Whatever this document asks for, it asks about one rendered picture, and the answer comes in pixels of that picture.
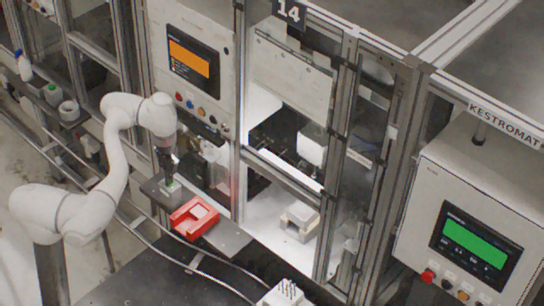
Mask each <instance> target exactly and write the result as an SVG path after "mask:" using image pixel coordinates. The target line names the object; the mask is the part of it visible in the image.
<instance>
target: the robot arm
mask: <svg viewBox="0 0 544 306"><path fill-rule="evenodd" d="M175 107H176V105H175V103H174V100H173V97H172V96H171V95H170V94H169V93H164V92H156V93H153V94H152V95H151V96H150V97H149V98H148V99H143V98H141V97H139V96H136V95H132V94H129V93H108V94H107V95H106V96H105V97H104V98H103V99H102V100H101V103H100V109H101V111H102V113H103V114H104V115H105V116H106V122H105V125H104V128H103V140H104V143H105V149H106V153H107V156H108V160H109V164H110V172H109V174H108V176H107V177H106V178H105V179H104V180H103V181H102V182H100V184H99V185H98V186H96V187H95V188H94V189H93V190H91V191H90V192H89V193H88V195H75V194H72V193H69V192H67V191H64V190H61V189H57V188H56V187H54V186H51V185H47V184H23V185H22V186H19V187H17V188H16V189H14V191H13V192H12V195H11V196H10V198H9V202H8V208H9V212H10V214H11V215H12V216H13V218H14V219H15V220H16V221H17V222H19V223H20V226H21V227H22V229H23V230H24V231H25V233H26V235H27V236H28V238H29V239H30V240H31V241H32V243H33V249H34V256H35V262H36V268H37V279H38V282H39V286H40V293H41V299H42V306H71V297H70V288H69V280H68V272H67V269H66V263H65V247H64V240H65V242H66V243H68V244H69V245H71V246H72V247H85V246H86V245H88V244H90V243H91V242H93V241H94V240H95V239H96V238H97V237H99V236H100V235H101V233H102V232H103V231H104V230H105V228H106V227H107V226H108V224H109V223H110V221H111V220H112V218H113V216H114V214H115V210H116V207H117V204H118V202H119V200H120V198H121V195H122V192H123V190H124V188H125V186H126V183H127V181H128V161H127V158H126V156H125V153H124V150H123V148H122V144H121V141H120V139H119V136H118V133H119V131H125V130H128V128H130V127H132V126H134V125H140V126H143V127H145V128H148V129H149V130H150V131H151V132H152V137H153V142H154V144H155V145H156V146H155V147H154V148H153V149H154V151H155V153H156V157H157V160H158V162H159V167H160V168H162V170H163V172H164V176H165V183H166V185H167V186H169V185H170V184H171V183H172V182H173V175H174V174H175V173H176V172H177V167H178V163H179V159H176V158H175V157H174V156H175V155H174V152H173V151H174V149H175V141H176V124H177V115H176V109H175Z"/></svg>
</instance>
